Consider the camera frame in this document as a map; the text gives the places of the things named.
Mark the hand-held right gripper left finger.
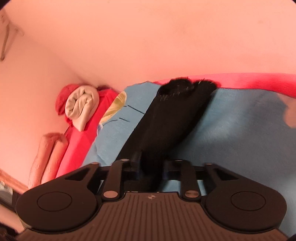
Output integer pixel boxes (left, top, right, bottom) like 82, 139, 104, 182
57, 152, 148, 201

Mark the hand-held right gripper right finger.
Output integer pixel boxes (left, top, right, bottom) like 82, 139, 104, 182
162, 159, 242, 201

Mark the red blanket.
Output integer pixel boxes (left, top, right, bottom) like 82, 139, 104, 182
55, 73, 296, 179

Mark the blue floral bedsheet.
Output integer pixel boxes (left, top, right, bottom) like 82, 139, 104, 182
84, 81, 296, 195

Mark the beige crumpled cloth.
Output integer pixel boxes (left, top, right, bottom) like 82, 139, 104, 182
65, 85, 100, 132

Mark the wooden furniture edge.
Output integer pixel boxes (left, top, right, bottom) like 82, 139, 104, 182
0, 169, 28, 194

